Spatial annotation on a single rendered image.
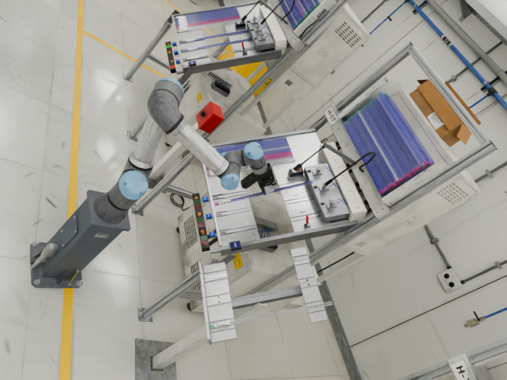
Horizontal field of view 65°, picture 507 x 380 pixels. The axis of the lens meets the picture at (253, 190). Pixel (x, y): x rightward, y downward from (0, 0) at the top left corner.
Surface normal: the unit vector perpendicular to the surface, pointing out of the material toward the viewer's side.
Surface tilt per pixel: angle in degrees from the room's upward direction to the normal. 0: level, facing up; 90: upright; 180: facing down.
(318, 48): 90
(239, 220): 43
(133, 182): 8
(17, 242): 0
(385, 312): 90
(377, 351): 90
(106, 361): 0
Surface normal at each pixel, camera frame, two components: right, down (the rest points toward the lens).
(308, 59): 0.23, 0.78
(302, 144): 0.02, -0.60
